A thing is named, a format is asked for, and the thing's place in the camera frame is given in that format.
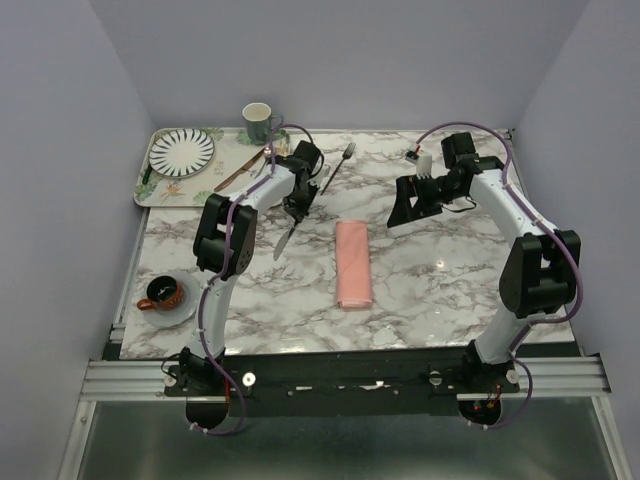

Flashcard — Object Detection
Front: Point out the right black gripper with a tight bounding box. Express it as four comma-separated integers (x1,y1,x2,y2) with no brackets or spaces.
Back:
387,173,465,227

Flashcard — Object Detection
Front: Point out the silver table knife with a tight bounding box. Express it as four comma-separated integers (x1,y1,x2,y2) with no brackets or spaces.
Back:
273,223,298,260

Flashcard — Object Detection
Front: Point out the pink cloth napkin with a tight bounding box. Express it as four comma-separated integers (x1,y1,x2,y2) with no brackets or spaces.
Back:
335,220,373,310

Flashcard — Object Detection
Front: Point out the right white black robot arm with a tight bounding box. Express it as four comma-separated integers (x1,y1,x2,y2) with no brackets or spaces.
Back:
387,132,582,392

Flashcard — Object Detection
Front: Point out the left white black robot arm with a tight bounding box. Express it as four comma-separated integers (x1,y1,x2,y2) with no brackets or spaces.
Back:
178,140,323,395

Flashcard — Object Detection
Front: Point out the silver spoon on tray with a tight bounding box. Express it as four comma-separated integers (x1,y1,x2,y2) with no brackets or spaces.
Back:
251,145,272,179

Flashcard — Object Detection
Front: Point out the copper knife on tray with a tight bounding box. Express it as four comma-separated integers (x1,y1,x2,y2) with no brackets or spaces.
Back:
214,148,265,192

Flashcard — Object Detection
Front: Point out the black silver fork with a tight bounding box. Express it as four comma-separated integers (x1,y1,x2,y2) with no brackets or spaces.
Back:
321,142,356,195

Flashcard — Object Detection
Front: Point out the leaf pattern serving tray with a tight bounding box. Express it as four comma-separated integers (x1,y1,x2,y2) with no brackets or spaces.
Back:
133,127,267,208

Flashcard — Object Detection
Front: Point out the green ceramic mug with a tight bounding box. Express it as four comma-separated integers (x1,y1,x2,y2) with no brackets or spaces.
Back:
242,102,283,145

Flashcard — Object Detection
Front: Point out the striped white plate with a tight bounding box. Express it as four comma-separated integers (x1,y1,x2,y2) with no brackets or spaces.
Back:
148,128,215,179

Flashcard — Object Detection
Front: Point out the orange patterned teacup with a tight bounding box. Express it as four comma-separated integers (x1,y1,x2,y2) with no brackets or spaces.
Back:
136,275,184,311

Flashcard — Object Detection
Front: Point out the white saucer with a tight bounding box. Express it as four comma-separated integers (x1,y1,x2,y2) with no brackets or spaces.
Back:
137,270,201,329

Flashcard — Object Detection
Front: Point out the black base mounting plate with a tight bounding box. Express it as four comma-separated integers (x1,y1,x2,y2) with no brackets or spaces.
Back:
165,347,519,417

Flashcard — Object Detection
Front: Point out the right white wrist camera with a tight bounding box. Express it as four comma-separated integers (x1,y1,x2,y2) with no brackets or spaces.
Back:
405,150,433,179

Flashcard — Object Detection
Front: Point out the aluminium rail frame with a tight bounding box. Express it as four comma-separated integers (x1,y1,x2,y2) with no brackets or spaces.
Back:
60,320,631,479

